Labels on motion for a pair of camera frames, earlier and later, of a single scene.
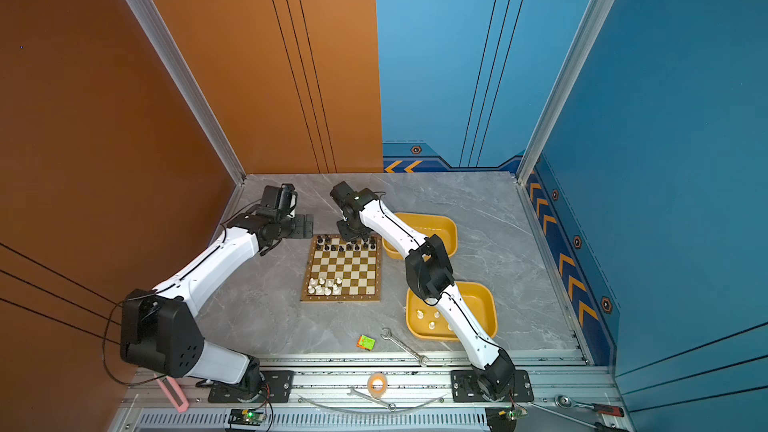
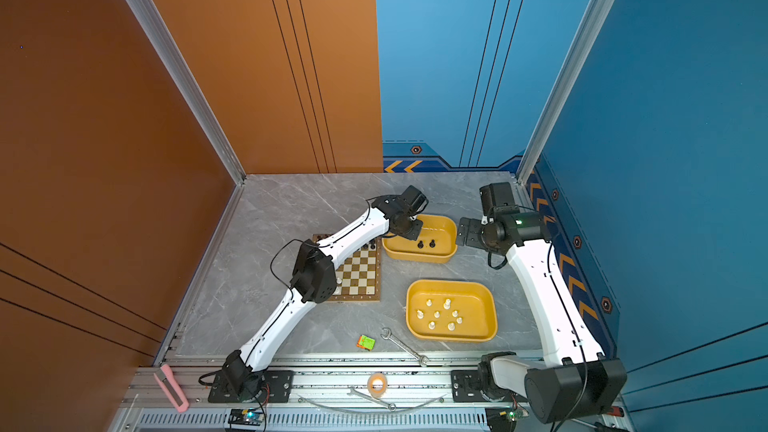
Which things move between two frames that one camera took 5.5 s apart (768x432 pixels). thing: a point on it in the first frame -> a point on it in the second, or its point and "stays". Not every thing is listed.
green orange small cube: (366, 342) stays
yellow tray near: (425, 321) stays
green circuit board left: (249, 417) stays
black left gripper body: (296, 227) -> (411, 228)
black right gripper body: (349, 232) -> (477, 233)
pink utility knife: (174, 391) stays
